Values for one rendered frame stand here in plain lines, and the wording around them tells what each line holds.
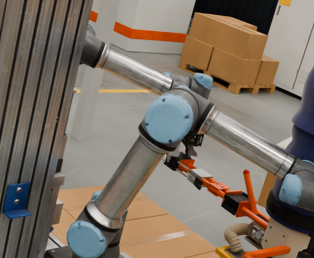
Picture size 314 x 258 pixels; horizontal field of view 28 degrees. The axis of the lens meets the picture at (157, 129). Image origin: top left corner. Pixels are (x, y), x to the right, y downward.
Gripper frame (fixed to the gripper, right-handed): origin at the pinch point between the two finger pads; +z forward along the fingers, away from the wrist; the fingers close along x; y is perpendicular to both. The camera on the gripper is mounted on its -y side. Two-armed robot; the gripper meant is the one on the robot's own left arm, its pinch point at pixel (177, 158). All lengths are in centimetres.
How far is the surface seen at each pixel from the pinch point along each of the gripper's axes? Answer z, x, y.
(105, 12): 1, 148, -296
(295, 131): -36, -8, 56
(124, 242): 68, 23, -46
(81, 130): 112, 150, -295
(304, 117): -41, -9, 58
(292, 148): -30, -8, 57
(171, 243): 68, 49, -40
